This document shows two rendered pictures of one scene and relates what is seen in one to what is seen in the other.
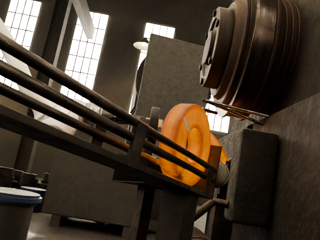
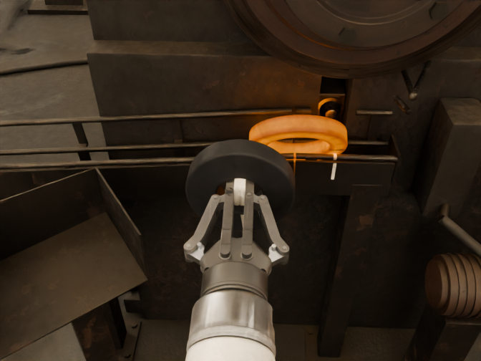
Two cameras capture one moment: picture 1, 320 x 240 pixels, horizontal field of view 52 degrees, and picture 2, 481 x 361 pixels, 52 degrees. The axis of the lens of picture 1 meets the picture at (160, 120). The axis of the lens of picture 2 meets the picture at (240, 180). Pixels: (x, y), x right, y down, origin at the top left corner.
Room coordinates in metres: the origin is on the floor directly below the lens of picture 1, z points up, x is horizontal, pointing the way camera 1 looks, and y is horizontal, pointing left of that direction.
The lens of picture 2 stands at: (1.22, 0.54, 1.28)
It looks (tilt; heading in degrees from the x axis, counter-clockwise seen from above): 40 degrees down; 274
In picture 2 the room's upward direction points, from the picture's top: straight up
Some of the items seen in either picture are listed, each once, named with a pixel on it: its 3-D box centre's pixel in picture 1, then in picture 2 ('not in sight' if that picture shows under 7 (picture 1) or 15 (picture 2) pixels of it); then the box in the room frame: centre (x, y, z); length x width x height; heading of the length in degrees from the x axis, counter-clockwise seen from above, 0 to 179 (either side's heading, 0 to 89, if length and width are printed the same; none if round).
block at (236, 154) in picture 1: (252, 176); (448, 159); (0.86, -0.26, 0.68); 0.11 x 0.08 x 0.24; 92
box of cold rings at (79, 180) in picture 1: (100, 190); not in sight; (3.83, 0.53, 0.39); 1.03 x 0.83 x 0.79; 96
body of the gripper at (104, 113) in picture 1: (113, 117); (235, 273); (1.26, 0.18, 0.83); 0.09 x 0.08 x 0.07; 92
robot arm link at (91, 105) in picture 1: (94, 115); (232, 330); (1.25, 0.25, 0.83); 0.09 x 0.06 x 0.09; 2
